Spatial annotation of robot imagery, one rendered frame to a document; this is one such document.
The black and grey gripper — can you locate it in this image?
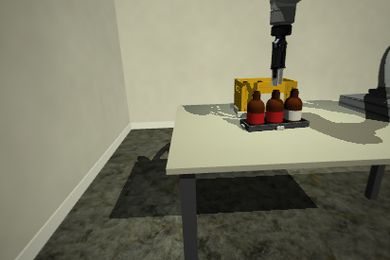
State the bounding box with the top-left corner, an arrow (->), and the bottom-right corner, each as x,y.
270,25 -> 293,86

